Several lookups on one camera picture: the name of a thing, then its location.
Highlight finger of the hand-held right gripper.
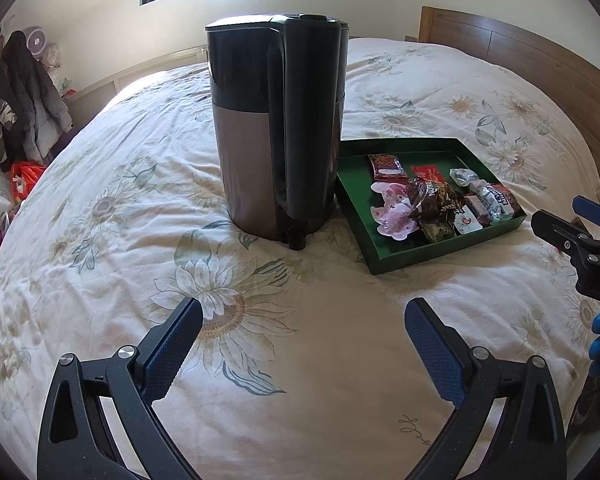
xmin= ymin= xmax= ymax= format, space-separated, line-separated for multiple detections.
xmin=531 ymin=209 xmax=593 ymax=266
xmin=572 ymin=196 xmax=600 ymax=233

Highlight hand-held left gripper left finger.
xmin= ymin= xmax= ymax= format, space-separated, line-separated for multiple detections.
xmin=37 ymin=296 xmax=204 ymax=480

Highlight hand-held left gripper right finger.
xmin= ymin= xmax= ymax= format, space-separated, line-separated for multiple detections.
xmin=404 ymin=297 xmax=567 ymax=480

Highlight white blue red snack packet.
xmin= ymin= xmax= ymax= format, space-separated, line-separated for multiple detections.
xmin=470 ymin=184 xmax=521 ymax=221

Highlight red clear-wrapped snack bar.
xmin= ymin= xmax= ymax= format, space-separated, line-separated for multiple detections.
xmin=464 ymin=194 xmax=493 ymax=225

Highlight red and white snack pouch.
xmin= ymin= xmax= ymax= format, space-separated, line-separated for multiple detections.
xmin=410 ymin=164 xmax=483 ymax=235

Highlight green snack packet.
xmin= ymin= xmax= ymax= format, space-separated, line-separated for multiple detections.
xmin=420 ymin=220 xmax=456 ymax=243

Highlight brown wheat-print snack packet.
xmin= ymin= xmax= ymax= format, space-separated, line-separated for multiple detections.
xmin=405 ymin=177 xmax=466 ymax=221

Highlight pink cartoon snack pouch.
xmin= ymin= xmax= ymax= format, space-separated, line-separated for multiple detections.
xmin=370 ymin=182 xmax=423 ymax=242

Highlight green tray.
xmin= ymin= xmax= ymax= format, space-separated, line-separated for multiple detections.
xmin=335 ymin=136 xmax=527 ymax=276

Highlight dark red noodle snack packet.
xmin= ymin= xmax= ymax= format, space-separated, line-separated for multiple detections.
xmin=367 ymin=152 xmax=405 ymax=182

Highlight floral bedspread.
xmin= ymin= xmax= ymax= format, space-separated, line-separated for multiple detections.
xmin=0 ymin=35 xmax=600 ymax=480

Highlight wooden headboard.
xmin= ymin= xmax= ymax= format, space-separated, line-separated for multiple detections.
xmin=405 ymin=6 xmax=600 ymax=161

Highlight brown and black electric kettle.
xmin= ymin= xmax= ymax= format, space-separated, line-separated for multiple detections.
xmin=205 ymin=14 xmax=350 ymax=251

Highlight red plastic bag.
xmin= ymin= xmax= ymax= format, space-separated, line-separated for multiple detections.
xmin=10 ymin=161 xmax=48 ymax=201

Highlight dark grey jacket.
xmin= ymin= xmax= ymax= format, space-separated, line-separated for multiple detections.
xmin=5 ymin=30 xmax=73 ymax=161

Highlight black camouflage jacket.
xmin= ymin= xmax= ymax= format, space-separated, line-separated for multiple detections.
xmin=0 ymin=30 xmax=31 ymax=173

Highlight small white fan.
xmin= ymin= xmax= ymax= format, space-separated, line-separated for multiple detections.
xmin=25 ymin=27 xmax=51 ymax=53

